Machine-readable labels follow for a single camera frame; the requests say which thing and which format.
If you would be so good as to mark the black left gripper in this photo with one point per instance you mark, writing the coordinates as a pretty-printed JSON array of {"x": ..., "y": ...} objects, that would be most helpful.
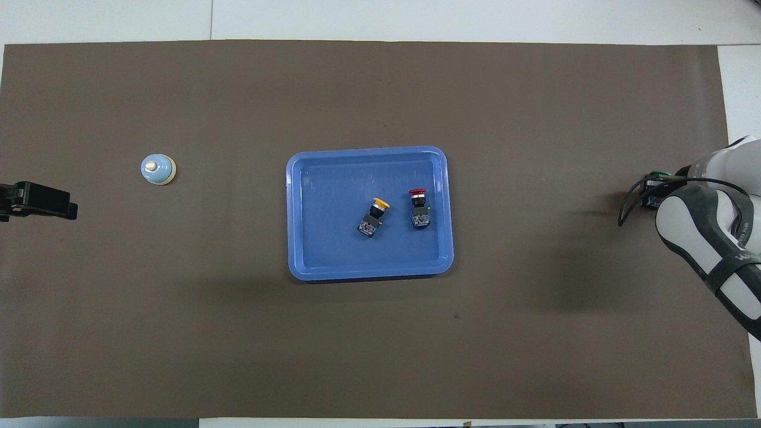
[{"x": 44, "y": 201}]

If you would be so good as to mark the light blue call bell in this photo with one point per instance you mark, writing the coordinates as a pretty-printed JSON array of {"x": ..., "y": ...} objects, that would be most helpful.
[{"x": 157, "y": 170}]

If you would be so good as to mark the yellow push button switch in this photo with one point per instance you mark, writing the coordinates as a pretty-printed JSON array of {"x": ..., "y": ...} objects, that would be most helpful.
[{"x": 373, "y": 217}]

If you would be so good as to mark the red push button switch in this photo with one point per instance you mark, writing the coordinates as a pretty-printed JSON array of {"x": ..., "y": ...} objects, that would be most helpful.
[{"x": 420, "y": 211}]

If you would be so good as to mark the green push button switch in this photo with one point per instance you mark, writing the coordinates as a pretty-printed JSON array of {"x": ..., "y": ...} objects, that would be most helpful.
[{"x": 659, "y": 174}]

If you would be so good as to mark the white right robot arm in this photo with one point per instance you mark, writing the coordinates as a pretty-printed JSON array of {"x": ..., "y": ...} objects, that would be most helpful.
[{"x": 713, "y": 238}]

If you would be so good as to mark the blue plastic tray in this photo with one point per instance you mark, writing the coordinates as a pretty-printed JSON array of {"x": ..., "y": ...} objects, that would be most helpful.
[{"x": 333, "y": 238}]

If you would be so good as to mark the brown table mat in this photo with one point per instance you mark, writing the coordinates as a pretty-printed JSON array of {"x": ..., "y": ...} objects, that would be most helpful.
[{"x": 178, "y": 333}]

